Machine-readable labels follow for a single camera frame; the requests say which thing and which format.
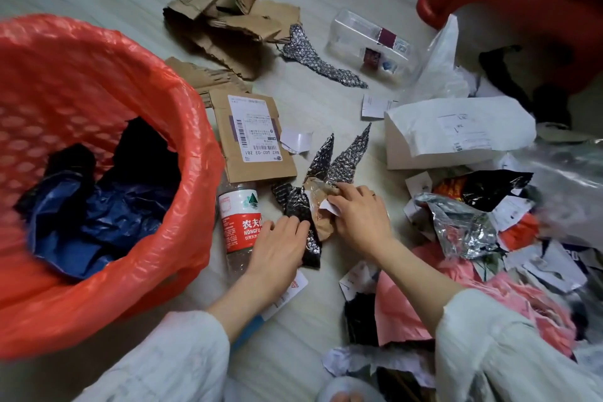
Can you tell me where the person's left hand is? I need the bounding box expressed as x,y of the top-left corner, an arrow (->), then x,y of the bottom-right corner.
244,215 -> 312,296

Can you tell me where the person's right hand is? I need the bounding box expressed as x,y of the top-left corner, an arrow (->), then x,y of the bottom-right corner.
327,182 -> 394,261

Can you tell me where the plastic bottle red label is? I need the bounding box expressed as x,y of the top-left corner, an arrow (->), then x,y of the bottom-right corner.
216,182 -> 264,285

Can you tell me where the pink plastic bag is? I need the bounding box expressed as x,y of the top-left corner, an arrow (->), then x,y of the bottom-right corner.
374,241 -> 578,358

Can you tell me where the white parcel bag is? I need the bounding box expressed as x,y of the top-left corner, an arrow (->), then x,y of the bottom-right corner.
384,95 -> 538,171

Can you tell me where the brown labelled cardboard mailer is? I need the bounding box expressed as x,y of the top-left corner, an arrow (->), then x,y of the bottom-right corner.
209,88 -> 298,185

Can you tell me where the black snack wrapper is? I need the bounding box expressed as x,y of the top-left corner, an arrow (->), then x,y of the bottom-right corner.
432,170 -> 536,213

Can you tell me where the orange plastic scrap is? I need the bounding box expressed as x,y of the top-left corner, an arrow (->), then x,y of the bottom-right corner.
499,213 -> 540,252

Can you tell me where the black white patterned cloth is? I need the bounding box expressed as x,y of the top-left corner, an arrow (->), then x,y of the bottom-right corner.
280,23 -> 369,89

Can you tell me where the blue plastic bag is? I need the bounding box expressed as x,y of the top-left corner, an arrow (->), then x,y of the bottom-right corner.
14,170 -> 178,280

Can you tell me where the clear plastic box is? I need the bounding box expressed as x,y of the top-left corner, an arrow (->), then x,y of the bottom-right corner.
327,9 -> 418,82

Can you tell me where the black mesh piece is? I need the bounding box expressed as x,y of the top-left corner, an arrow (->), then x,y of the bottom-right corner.
532,84 -> 573,127
478,44 -> 533,101

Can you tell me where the red-lined waste basket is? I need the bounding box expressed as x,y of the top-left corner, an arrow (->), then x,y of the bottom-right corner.
0,14 -> 226,360

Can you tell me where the person's left forearm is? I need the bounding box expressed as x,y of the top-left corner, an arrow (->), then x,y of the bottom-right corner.
207,269 -> 283,344

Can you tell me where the person's right forearm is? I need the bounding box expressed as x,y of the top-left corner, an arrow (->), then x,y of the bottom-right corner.
369,239 -> 477,337

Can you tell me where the white right slipper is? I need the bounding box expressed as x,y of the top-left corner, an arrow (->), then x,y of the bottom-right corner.
316,376 -> 387,402

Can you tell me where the white left sleeve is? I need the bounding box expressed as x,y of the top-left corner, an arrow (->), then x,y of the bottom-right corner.
75,311 -> 232,402

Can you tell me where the white sleeve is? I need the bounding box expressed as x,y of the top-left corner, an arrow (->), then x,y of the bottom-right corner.
434,288 -> 603,402
75,311 -> 232,402

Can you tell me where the white right sleeve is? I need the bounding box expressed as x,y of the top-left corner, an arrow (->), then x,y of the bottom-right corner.
434,288 -> 603,402

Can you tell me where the red plastic stool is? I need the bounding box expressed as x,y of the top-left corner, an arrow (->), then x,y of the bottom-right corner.
416,0 -> 603,96

